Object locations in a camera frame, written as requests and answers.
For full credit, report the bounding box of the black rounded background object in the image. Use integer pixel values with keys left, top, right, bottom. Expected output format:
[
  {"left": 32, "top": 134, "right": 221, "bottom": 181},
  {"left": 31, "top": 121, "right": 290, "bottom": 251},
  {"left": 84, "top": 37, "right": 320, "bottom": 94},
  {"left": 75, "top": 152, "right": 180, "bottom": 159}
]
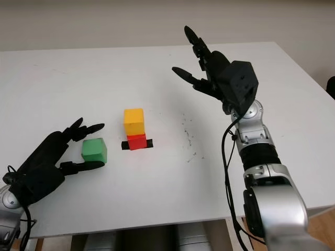
[{"left": 327, "top": 74, "right": 335, "bottom": 99}]

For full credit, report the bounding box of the silver right robot thigh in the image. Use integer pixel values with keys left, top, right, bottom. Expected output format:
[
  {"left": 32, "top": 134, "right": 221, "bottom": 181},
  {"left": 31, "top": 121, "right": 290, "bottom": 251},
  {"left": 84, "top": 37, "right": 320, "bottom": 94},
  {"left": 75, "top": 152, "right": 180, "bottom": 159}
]
[{"left": 177, "top": 224, "right": 210, "bottom": 251}]

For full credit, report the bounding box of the red wooden cube block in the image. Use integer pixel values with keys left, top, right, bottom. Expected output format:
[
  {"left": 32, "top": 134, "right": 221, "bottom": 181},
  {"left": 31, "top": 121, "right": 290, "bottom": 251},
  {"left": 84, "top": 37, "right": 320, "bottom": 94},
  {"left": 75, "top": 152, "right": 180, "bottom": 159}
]
[{"left": 127, "top": 133, "right": 147, "bottom": 151}]

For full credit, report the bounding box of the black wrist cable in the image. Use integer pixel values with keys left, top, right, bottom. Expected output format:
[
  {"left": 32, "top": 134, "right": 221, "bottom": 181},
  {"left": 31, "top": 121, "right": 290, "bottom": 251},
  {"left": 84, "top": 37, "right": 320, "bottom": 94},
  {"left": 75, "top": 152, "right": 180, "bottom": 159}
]
[
  {"left": 2, "top": 165, "right": 37, "bottom": 251},
  {"left": 221, "top": 115, "right": 265, "bottom": 251}
]

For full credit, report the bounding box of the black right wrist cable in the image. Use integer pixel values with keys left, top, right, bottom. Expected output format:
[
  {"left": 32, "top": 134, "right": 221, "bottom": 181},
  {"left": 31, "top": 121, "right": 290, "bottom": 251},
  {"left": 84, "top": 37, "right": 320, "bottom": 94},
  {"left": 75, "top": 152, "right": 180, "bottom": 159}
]
[{"left": 221, "top": 115, "right": 265, "bottom": 251}]

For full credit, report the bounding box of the silver left robot thigh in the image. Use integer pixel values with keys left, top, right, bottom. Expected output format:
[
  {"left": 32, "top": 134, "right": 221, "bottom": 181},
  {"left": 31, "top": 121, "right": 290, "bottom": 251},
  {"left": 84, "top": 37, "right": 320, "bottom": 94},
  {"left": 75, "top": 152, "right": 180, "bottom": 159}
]
[{"left": 82, "top": 231, "right": 124, "bottom": 251}]

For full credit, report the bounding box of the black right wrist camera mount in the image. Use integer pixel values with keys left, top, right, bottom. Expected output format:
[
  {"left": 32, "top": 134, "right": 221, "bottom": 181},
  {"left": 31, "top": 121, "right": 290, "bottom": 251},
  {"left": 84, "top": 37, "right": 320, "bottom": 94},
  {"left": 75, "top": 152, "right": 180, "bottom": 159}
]
[{"left": 217, "top": 60, "right": 259, "bottom": 115}]

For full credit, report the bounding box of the silver robot thigh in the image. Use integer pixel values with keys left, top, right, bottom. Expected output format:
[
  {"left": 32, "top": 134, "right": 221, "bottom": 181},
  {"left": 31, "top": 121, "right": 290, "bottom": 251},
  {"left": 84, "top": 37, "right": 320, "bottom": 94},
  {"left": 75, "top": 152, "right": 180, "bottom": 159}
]
[
  {"left": 82, "top": 231, "right": 124, "bottom": 251},
  {"left": 177, "top": 224, "right": 210, "bottom": 251}
]

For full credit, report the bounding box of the green wooden cube block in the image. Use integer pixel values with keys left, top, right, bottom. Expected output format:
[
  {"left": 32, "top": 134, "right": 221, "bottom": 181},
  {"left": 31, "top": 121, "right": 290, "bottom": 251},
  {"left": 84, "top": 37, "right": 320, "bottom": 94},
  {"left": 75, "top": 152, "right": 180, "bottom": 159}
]
[{"left": 81, "top": 138, "right": 107, "bottom": 163}]

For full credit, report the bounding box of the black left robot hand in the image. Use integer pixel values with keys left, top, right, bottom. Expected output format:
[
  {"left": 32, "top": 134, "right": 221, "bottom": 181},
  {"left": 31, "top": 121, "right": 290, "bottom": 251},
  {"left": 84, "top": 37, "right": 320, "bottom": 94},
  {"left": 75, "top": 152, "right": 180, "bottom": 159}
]
[{"left": 15, "top": 117, "right": 106, "bottom": 185}]

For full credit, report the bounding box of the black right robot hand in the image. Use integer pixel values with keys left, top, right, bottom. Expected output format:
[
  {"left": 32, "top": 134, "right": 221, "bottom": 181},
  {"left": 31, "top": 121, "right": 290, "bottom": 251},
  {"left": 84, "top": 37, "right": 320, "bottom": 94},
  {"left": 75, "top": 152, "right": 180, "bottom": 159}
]
[{"left": 172, "top": 25, "right": 234, "bottom": 106}]

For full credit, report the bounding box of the yellow wooden cube block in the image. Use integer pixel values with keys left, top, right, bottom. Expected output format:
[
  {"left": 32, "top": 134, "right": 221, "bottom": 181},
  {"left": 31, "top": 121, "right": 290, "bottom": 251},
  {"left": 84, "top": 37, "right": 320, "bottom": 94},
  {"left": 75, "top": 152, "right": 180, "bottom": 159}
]
[{"left": 124, "top": 108, "right": 146, "bottom": 135}]

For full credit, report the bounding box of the black tape strip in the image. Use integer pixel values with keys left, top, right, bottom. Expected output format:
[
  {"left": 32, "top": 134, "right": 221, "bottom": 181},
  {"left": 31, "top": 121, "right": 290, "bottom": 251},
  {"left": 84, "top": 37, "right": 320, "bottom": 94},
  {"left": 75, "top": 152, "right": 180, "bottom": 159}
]
[{"left": 121, "top": 140, "right": 153, "bottom": 151}]

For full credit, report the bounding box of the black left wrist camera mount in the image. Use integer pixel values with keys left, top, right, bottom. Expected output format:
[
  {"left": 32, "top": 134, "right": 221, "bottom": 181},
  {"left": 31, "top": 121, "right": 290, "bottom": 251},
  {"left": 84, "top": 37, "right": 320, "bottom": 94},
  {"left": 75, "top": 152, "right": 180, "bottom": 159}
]
[{"left": 2, "top": 167, "right": 65, "bottom": 208}]

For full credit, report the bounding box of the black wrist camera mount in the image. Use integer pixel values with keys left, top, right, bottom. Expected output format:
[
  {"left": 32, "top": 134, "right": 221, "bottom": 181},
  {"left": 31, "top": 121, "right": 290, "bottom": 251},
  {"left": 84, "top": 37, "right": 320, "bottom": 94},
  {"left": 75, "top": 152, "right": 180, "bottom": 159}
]
[
  {"left": 2, "top": 167, "right": 65, "bottom": 208},
  {"left": 217, "top": 60, "right": 259, "bottom": 115}
]

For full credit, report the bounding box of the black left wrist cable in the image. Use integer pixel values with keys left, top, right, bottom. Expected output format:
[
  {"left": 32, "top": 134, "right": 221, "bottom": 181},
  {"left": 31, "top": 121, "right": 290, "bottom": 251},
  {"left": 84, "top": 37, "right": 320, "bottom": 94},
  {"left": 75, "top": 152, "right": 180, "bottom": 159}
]
[{"left": 2, "top": 165, "right": 37, "bottom": 251}]

